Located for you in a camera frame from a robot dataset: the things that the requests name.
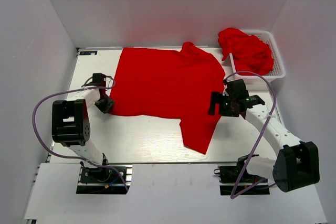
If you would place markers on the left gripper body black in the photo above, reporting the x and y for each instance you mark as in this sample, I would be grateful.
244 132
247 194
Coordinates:
106 96

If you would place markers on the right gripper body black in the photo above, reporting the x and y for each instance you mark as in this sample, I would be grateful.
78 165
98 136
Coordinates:
228 107

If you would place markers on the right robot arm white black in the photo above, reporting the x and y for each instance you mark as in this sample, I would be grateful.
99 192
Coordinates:
297 162

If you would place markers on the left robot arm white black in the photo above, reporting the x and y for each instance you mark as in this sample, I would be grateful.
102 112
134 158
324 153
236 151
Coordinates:
70 118

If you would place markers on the red t shirt pile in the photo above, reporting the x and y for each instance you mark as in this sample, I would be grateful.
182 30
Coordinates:
250 54

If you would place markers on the white plastic basket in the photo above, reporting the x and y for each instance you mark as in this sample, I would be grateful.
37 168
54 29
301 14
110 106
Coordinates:
278 70

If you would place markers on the blue table label sticker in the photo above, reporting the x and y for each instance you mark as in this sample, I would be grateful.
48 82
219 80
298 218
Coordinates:
88 53

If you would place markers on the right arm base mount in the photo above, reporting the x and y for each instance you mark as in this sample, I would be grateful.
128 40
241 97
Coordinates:
228 176

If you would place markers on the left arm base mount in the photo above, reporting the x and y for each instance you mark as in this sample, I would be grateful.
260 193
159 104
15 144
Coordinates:
102 181

